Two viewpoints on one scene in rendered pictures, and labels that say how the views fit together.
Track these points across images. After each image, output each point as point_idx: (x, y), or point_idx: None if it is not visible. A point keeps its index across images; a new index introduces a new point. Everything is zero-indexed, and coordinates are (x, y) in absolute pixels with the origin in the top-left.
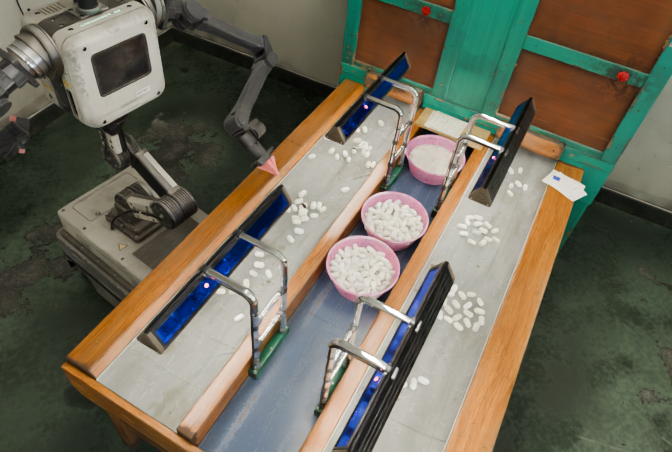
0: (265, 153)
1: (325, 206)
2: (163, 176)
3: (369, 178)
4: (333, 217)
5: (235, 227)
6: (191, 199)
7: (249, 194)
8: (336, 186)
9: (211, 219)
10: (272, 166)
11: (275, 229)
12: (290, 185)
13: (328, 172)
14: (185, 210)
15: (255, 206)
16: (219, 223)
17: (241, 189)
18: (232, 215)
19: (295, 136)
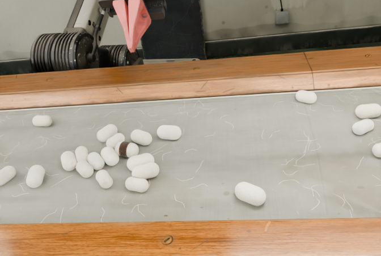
0: None
1: (159, 187)
2: (80, 10)
3: (360, 224)
4: (123, 221)
5: (31, 105)
6: (70, 50)
7: (113, 80)
8: (255, 175)
9: (33, 77)
10: (121, 19)
11: (41, 146)
12: (189, 112)
13: (291, 141)
14: (52, 59)
15: (96, 102)
16: (25, 85)
17: (121, 70)
18: (49, 86)
19: (327, 55)
